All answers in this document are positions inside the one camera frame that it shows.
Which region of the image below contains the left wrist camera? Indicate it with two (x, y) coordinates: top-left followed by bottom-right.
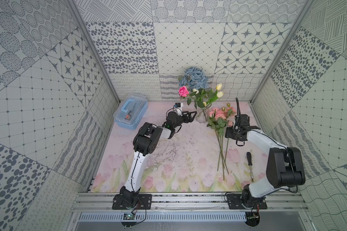
(173, 103), (183, 116)

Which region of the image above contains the magenta rose stem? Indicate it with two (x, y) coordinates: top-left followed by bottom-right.
(178, 86), (197, 105)

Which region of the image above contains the coral rose cluster stem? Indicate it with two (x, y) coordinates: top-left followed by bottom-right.
(216, 103), (237, 164)

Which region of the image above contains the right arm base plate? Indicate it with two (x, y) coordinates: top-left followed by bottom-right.
(224, 192), (268, 209)

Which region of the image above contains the cream tulip stem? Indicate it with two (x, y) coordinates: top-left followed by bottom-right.
(190, 84), (224, 109)

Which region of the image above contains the blue clear plastic toolbox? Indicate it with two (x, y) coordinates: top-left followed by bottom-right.
(113, 93), (148, 130)

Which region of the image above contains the aluminium rail frame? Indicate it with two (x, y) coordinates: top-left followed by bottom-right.
(70, 191), (308, 212)

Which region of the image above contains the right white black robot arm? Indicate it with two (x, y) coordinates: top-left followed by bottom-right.
(225, 114), (306, 208)

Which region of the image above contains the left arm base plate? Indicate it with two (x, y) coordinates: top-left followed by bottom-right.
(112, 193), (152, 210)

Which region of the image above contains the clear glass vase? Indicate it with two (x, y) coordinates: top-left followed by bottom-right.
(195, 107), (209, 124)

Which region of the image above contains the blue hydrangea flower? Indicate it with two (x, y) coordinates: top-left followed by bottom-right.
(178, 67), (209, 90)

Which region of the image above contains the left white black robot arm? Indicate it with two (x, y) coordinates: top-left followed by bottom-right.
(117, 108), (197, 208)

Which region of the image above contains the large coral pink rose stem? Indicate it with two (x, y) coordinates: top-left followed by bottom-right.
(206, 107), (229, 181)

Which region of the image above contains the screwdriver inside toolbox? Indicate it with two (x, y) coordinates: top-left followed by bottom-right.
(124, 103), (137, 121)

